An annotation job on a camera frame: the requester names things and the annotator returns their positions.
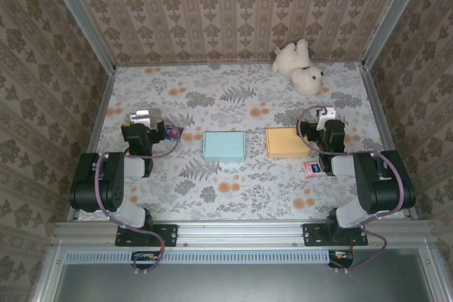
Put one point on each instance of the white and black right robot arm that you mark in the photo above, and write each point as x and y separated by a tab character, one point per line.
375	181

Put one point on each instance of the floral table cover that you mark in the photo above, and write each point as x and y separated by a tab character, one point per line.
159	86

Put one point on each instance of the pink packet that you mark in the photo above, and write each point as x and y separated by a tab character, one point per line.
314	169

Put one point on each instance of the grey metal sheet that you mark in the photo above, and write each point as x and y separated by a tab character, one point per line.
240	284

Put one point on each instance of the aluminium side rail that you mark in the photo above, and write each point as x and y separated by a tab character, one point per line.
384	121
96	128

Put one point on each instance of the aluminium frame post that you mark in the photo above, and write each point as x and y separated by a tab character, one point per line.
78	15
393	15

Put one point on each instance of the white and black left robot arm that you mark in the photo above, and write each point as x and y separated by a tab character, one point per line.
113	181

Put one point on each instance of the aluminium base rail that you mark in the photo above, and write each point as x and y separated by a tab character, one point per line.
240	233

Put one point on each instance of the teal paper box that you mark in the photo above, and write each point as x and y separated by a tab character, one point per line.
224	146

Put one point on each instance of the white plush bear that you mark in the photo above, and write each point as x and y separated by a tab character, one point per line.
301	68

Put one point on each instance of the orange paper box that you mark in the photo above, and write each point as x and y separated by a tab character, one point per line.
286	143

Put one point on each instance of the small blue card box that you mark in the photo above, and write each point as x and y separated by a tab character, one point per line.
173	133

